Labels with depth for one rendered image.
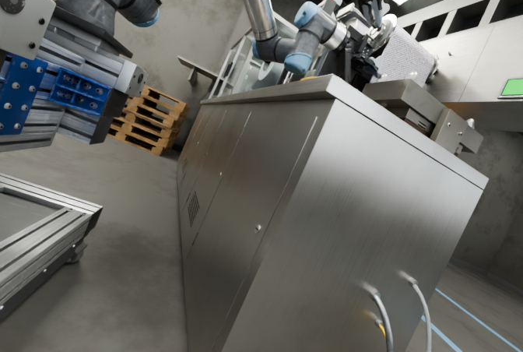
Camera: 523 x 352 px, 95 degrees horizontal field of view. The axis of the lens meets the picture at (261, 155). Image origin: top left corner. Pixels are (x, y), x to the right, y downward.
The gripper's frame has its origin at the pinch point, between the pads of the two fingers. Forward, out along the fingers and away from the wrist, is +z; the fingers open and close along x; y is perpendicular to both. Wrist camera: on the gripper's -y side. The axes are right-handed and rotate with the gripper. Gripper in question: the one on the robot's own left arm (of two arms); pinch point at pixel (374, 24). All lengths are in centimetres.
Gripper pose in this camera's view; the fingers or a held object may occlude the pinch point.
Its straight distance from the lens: 104.7
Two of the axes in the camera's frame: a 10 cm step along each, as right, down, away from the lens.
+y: 8.6, -4.6, 2.2
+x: -3.4, -1.9, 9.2
